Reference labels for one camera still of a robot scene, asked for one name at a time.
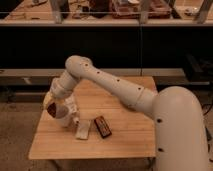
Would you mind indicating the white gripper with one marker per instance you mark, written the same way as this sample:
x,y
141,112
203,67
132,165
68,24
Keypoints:
x,y
58,92

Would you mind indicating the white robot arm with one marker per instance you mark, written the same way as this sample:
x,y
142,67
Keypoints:
x,y
180,136

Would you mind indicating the white ceramic cup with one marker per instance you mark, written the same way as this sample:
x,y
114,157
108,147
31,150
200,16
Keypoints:
x,y
63,121

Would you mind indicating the small white bottle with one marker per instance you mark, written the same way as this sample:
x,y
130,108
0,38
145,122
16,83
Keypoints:
x,y
76,120

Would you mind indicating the dark chocolate bar package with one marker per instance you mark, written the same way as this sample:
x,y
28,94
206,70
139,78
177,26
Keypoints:
x,y
102,126

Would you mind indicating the wooden table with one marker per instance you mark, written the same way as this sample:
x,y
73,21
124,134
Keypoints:
x,y
132,132

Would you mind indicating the long background workbench shelf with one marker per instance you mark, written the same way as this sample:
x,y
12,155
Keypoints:
x,y
107,12

